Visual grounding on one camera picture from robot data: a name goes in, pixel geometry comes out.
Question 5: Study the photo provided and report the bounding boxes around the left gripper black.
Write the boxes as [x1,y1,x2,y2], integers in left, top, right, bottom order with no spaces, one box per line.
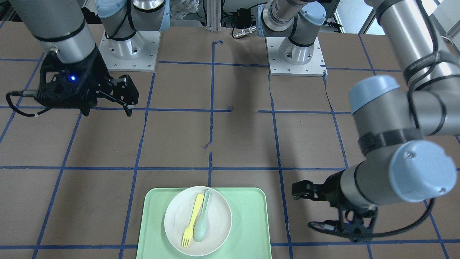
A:
[292,171,347,209]

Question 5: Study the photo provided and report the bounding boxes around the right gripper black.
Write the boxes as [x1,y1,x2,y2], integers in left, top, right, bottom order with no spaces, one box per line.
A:
[36,46,139,117]

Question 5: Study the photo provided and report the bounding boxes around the yellow plastic fork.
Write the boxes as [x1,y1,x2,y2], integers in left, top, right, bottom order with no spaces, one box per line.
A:
[181,193,204,248]

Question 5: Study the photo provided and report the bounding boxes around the white round plate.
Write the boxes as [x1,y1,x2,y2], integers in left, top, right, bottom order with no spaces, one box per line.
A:
[164,186,232,257]

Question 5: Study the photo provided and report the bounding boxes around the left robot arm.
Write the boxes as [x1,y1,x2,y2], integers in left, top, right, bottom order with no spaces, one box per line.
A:
[292,0,459,213]

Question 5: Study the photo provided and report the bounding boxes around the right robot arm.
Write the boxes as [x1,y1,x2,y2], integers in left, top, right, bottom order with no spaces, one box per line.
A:
[5,0,170,117]

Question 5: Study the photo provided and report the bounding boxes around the light green tray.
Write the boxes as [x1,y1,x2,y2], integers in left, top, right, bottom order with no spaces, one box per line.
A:
[136,187,272,259]

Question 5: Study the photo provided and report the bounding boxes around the light green plastic spoon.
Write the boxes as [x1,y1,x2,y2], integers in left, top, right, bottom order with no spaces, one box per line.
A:
[193,190,211,242]

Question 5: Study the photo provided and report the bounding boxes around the silver metal connector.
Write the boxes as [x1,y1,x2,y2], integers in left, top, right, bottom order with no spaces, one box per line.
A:
[231,25,257,40]

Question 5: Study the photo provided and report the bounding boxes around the black power brick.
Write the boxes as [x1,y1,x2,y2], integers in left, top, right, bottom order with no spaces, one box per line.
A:
[235,8,252,26]

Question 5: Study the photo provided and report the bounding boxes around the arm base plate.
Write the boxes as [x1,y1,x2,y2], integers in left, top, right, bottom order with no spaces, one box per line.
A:
[98,31,161,72]
[266,37,328,77]

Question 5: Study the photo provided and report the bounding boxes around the aluminium frame post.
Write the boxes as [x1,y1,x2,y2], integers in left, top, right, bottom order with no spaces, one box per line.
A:
[203,0,223,34]

